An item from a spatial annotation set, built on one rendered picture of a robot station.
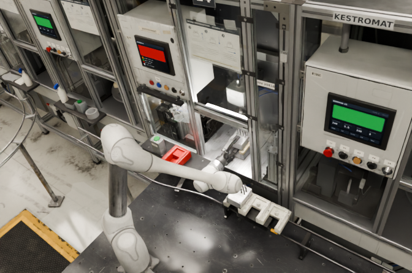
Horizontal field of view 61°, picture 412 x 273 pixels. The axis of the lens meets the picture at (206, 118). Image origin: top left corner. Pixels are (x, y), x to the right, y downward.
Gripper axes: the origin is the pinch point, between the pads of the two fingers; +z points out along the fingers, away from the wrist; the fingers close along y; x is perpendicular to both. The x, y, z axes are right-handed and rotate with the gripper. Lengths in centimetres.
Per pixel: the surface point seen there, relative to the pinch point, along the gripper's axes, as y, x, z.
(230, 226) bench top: -32, -16, -36
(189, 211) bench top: -32, 13, -41
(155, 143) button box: 1, 46, -27
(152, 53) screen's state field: 65, 38, -17
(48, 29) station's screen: 60, 142, -17
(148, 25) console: 80, 39, -14
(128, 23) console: 79, 55, -14
